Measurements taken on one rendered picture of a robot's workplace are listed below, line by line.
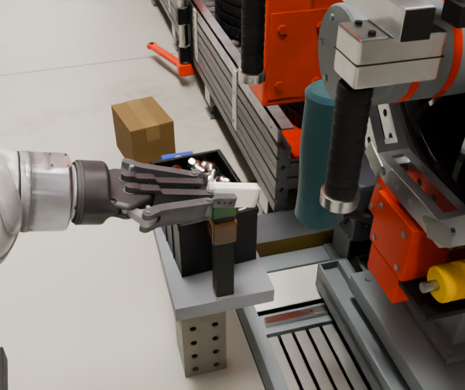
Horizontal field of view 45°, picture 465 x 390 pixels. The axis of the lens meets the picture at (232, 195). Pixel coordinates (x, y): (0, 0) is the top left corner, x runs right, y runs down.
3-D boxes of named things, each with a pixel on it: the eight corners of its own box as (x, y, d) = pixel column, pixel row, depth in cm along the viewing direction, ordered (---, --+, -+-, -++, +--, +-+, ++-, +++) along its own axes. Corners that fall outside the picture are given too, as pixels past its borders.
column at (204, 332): (226, 367, 136) (225, 234, 111) (185, 378, 134) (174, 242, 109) (216, 336, 144) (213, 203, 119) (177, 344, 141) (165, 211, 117)
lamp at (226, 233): (238, 242, 86) (238, 222, 84) (213, 247, 85) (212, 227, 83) (231, 226, 89) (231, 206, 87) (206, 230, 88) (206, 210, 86)
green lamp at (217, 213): (238, 217, 83) (239, 194, 81) (212, 221, 82) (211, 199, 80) (231, 201, 86) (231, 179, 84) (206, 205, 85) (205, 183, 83)
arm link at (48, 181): (17, 135, 64) (72, 138, 66) (13, 201, 68) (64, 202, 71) (22, 178, 57) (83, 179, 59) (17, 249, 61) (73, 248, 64)
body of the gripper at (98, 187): (79, 184, 60) (163, 186, 64) (69, 145, 66) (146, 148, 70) (71, 241, 63) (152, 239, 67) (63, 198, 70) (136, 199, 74)
